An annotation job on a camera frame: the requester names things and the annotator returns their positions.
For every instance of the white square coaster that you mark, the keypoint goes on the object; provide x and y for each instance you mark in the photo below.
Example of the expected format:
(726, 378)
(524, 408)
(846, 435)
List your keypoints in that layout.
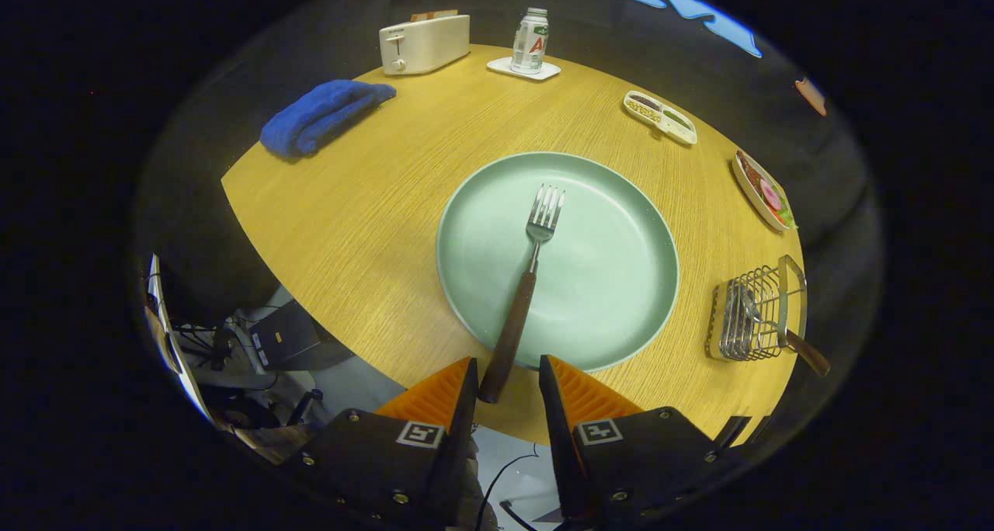
(501, 67)

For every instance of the black backdrop cloth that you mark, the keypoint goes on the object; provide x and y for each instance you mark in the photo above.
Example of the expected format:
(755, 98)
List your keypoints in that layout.
(194, 205)

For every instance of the green lettuce leaf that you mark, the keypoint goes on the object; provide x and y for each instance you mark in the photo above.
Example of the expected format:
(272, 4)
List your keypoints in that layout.
(787, 214)

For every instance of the black table bracket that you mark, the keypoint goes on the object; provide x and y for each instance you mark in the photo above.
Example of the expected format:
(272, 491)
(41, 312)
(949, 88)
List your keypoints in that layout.
(731, 432)

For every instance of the brown meat pieces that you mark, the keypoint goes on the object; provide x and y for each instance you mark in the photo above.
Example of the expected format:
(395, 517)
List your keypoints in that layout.
(750, 170)

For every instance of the pink round food slice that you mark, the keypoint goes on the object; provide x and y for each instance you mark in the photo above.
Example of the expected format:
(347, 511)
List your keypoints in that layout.
(772, 196)

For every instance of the small drink bottle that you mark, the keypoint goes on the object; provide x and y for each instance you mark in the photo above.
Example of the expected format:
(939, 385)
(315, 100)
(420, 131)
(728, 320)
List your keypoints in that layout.
(530, 42)

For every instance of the black box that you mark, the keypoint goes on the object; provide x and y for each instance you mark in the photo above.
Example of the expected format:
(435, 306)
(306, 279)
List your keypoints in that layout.
(291, 337)

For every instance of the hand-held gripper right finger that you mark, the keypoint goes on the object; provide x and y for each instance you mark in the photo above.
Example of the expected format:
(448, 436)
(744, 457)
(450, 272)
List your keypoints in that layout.
(557, 438)

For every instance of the computer monitor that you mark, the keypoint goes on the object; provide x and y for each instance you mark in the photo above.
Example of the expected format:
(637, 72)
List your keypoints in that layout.
(171, 345)

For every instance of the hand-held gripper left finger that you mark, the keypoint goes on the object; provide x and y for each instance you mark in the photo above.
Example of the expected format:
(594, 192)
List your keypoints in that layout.
(464, 422)

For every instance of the white divided bean dish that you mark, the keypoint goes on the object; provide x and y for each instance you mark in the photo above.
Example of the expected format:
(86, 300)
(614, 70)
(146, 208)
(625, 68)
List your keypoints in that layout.
(660, 119)

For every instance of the pale green plate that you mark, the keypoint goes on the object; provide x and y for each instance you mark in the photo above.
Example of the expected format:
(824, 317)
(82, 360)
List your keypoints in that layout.
(606, 282)

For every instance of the blue folded towel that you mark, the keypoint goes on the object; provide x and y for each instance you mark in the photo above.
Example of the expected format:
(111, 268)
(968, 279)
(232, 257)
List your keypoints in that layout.
(318, 119)

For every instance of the brown toast slice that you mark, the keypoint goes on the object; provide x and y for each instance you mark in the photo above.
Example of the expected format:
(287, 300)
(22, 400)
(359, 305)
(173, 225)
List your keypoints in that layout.
(433, 15)

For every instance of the white food plate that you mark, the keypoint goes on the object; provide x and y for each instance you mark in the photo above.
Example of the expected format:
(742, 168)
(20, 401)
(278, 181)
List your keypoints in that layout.
(752, 197)

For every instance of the white toaster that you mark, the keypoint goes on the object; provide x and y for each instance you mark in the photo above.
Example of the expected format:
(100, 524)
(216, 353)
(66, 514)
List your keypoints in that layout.
(427, 46)

